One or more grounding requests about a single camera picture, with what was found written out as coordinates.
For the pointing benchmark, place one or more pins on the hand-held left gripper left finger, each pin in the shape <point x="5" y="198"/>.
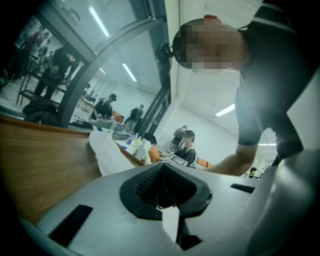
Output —
<point x="100" y="205"/>

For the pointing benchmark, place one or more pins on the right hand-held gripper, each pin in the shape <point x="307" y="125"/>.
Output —
<point x="180" y="160"/>

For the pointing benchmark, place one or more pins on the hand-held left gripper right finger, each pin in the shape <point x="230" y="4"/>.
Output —
<point x="220" y="207"/>

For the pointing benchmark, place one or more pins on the white slipper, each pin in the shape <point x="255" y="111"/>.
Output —
<point x="110" y="157"/>

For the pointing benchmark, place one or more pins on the person's right forearm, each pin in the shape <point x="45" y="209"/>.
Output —
<point x="235" y="162"/>

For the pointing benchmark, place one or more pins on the yellow bottle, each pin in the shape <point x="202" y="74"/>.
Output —
<point x="137" y="143"/>

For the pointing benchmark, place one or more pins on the blue bottle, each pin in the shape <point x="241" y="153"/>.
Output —
<point x="129" y="140"/>

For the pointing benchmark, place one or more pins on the ceiling strip light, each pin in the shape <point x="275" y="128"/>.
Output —
<point x="129" y="72"/>
<point x="225" y="110"/>
<point x="99" y="21"/>

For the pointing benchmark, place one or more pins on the wooden shelf rack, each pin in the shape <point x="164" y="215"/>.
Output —
<point x="45" y="160"/>

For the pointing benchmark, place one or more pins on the black cloth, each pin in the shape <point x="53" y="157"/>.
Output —
<point x="81" y="124"/>

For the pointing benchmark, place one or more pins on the black backpack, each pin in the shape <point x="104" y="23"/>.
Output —
<point x="40" y="112"/>

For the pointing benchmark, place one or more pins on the person's head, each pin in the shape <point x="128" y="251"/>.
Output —
<point x="212" y="45"/>

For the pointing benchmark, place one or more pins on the person's black clothing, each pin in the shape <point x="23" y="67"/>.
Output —
<point x="270" y="75"/>

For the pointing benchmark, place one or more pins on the black metal rack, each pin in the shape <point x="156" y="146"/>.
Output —
<point x="27" y="90"/>

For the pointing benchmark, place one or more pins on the red hair clip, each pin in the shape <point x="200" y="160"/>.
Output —
<point x="212" y="18"/>

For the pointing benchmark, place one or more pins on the black head-mounted camera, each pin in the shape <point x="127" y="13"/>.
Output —
<point x="165" y="53"/>

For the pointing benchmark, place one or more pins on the black window frame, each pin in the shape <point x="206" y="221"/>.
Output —
<point x="82" y="67"/>

